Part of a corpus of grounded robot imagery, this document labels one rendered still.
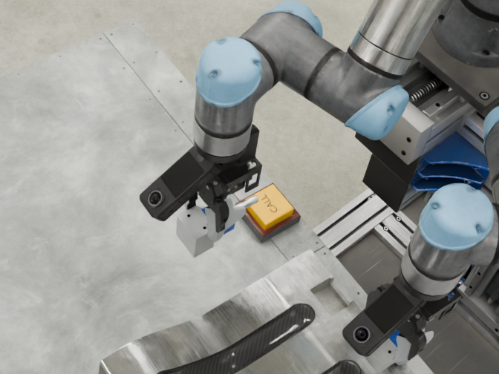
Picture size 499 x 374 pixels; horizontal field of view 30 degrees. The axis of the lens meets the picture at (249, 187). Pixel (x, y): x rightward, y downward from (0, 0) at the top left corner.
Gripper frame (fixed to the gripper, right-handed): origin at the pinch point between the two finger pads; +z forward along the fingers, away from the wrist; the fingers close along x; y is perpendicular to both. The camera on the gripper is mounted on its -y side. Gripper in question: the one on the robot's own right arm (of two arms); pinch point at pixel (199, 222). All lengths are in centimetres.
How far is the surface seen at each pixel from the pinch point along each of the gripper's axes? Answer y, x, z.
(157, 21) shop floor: 67, 114, 95
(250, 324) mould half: -0.8, -15.3, 6.6
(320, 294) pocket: 12.0, -16.3, 8.8
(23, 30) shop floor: 30, 131, 95
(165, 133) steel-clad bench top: 11.1, 26.0, 15.1
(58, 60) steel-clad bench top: 4, 51, 15
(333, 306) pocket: 12.3, -19.0, 8.8
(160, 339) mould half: -14.1, -11.5, 3.0
